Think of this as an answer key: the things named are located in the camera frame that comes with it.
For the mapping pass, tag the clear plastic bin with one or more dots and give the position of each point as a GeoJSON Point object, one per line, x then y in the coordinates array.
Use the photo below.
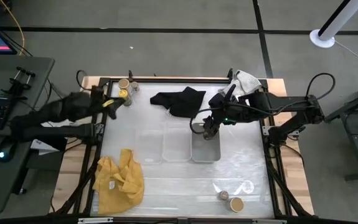
{"type": "Point", "coordinates": [177, 144]}
{"type": "Point", "coordinates": [149, 146]}

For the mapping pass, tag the large tan lid spice jar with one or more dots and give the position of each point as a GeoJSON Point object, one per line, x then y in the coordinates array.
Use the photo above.
{"type": "Point", "coordinates": [236, 204]}
{"type": "Point", "coordinates": [124, 83]}

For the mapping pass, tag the white grey cloth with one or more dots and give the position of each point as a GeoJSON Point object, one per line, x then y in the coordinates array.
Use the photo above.
{"type": "Point", "coordinates": [245, 81]}

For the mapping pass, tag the black frame clamp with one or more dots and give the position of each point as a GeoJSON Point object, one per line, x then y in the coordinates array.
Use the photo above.
{"type": "Point", "coordinates": [130, 75]}
{"type": "Point", "coordinates": [230, 74]}

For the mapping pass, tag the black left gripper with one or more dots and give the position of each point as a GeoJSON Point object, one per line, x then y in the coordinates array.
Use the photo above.
{"type": "Point", "coordinates": [97, 102]}

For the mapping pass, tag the black metal stand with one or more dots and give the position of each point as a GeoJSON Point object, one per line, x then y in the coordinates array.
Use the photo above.
{"type": "Point", "coordinates": [353, 124]}

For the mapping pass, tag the black clamp tool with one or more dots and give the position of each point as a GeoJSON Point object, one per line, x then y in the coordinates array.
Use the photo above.
{"type": "Point", "coordinates": [20, 82]}

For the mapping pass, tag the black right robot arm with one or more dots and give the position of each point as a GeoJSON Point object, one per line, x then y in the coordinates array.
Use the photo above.
{"type": "Point", "coordinates": [290, 107]}

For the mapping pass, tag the white paper sheet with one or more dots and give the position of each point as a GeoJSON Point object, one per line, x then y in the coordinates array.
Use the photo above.
{"type": "Point", "coordinates": [41, 147]}

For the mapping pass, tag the small brown lid spice jar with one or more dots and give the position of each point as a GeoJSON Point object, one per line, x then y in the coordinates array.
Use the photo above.
{"type": "Point", "coordinates": [223, 195]}
{"type": "Point", "coordinates": [135, 86]}

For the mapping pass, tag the white pole with round base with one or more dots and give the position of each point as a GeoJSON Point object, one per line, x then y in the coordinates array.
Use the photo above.
{"type": "Point", "coordinates": [334, 25]}

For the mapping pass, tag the black computer mouse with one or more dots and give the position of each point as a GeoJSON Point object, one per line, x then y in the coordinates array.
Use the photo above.
{"type": "Point", "coordinates": [6, 151]}

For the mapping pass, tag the yellow lid spice jar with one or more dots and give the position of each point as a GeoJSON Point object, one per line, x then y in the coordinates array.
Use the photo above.
{"type": "Point", "coordinates": [125, 96]}

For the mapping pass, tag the dark grey desk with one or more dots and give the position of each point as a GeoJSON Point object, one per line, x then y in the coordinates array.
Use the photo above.
{"type": "Point", "coordinates": [1, 186]}

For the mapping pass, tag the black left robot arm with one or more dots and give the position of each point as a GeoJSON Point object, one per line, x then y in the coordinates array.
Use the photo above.
{"type": "Point", "coordinates": [54, 112]}

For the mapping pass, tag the grey plastic bin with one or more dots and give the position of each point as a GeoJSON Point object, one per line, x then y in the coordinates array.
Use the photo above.
{"type": "Point", "coordinates": [206, 151]}

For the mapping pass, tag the black cloth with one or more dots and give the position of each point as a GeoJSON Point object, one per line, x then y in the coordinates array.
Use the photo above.
{"type": "Point", "coordinates": [181, 101]}

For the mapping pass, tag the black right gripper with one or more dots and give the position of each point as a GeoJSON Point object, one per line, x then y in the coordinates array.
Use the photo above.
{"type": "Point", "coordinates": [227, 113]}

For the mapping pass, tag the white table cover sheet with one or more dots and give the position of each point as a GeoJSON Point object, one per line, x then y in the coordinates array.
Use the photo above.
{"type": "Point", "coordinates": [181, 186]}

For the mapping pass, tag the yellow cloth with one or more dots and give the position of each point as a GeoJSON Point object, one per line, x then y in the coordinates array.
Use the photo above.
{"type": "Point", "coordinates": [122, 186]}

